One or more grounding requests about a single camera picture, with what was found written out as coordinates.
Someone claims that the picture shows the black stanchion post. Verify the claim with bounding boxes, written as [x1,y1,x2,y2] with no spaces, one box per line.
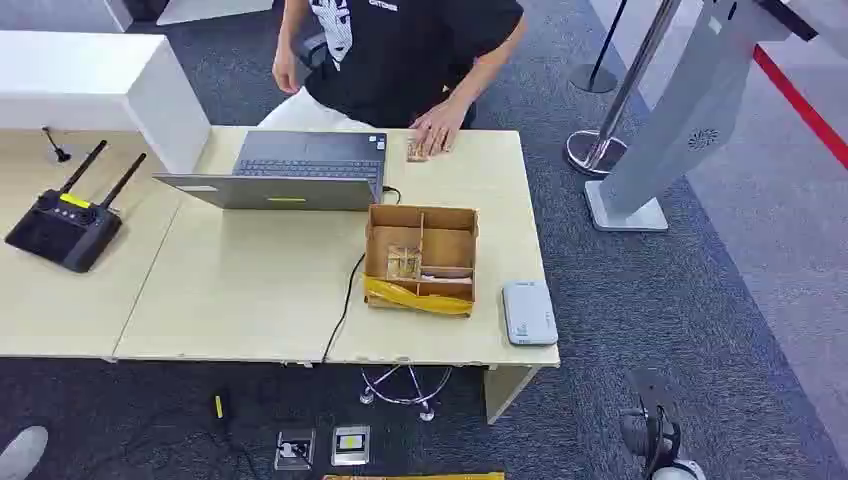
[569,0,629,95]

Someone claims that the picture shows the black laptop cable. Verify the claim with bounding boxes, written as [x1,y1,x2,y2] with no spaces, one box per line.
[321,185,403,364]

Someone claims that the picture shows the white table base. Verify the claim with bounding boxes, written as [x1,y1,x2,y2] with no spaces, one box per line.
[156,0,276,27]

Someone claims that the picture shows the black remote controller with antennas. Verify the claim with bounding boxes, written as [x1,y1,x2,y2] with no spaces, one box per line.
[4,139,148,274]

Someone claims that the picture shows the grey laptop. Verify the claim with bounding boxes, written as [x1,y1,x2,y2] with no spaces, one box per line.
[152,129,389,213]

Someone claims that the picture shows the person's right hand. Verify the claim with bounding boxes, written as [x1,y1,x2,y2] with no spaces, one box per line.
[272,44,303,95]

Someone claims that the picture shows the white kiosk stand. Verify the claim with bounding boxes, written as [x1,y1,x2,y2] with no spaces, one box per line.
[584,0,820,234]

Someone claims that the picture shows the person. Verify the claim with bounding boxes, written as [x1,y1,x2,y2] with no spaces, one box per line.
[256,0,529,132]

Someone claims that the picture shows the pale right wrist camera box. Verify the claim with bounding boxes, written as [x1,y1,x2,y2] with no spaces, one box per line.
[652,458,708,480]

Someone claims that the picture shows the white cabinet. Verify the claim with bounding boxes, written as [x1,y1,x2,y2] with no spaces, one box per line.
[0,29,212,175]

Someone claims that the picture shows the person's left hand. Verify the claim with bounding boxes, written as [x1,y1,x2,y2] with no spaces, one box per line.
[409,99,469,158]

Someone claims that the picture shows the wooden box with compartments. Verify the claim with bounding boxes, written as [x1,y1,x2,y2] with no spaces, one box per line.
[362,203,480,319]

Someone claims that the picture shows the printed card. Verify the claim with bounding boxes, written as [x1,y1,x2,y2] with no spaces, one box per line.
[386,245,424,282]

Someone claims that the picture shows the red floor tape line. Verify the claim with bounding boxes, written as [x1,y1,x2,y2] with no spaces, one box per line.
[753,44,848,171]

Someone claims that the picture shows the chrome stanchion post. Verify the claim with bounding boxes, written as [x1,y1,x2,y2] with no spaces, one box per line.
[563,0,684,178]

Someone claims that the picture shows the chrome wire chair base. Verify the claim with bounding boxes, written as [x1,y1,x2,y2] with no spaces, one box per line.
[358,362,454,423]

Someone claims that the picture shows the pale grey rounded object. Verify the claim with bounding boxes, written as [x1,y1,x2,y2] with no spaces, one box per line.
[0,425,50,480]

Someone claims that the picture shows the stack of printed cards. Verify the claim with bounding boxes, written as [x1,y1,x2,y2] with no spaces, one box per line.
[405,137,453,164]

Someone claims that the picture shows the desk leg panel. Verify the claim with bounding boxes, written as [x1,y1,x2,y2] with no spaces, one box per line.
[482,364,539,426]

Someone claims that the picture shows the small black desk microphone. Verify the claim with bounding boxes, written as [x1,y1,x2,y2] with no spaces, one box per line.
[41,126,72,164]

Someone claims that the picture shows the white flat device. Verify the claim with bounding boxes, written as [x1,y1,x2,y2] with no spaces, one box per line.
[501,280,560,347]

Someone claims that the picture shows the steel floor socket box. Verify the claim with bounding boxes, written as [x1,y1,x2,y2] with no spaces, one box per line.
[274,428,317,472]
[330,424,372,468]

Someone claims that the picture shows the grey office chair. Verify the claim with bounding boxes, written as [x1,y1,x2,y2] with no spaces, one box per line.
[296,31,331,70]

